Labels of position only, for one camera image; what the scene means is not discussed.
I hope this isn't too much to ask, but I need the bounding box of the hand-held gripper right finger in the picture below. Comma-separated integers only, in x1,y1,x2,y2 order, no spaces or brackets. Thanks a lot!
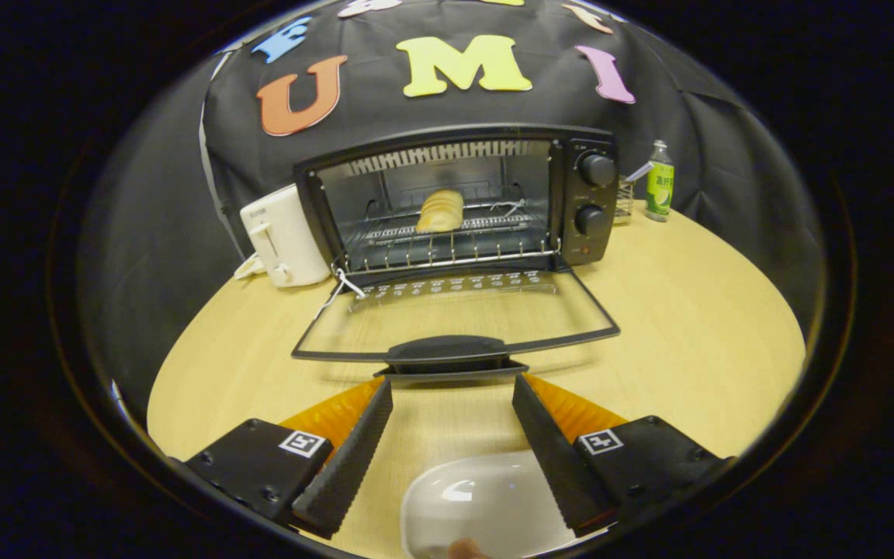
512,373,735,536

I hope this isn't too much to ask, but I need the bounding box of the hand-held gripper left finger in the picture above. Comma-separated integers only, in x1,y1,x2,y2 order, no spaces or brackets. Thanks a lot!
183,378,393,540

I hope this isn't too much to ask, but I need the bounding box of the white plate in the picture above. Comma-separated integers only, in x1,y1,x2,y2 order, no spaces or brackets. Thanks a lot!
400,450,611,559

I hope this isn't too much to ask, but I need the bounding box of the ridged pale yellow bread roll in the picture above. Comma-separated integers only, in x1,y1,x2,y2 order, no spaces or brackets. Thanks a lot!
414,189,466,234

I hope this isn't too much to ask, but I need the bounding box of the black toaster oven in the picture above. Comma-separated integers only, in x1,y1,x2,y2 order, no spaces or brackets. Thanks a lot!
290,124,622,383

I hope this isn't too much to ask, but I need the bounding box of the white pop-up toaster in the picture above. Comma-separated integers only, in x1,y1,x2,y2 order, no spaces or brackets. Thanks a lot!
239,183,333,289

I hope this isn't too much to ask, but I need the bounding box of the green label glass bottle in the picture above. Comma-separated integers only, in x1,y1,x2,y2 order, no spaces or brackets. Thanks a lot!
644,140,675,224

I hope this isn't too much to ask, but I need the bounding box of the metal wire utensil holder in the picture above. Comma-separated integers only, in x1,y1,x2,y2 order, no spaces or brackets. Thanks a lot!
614,175,636,227

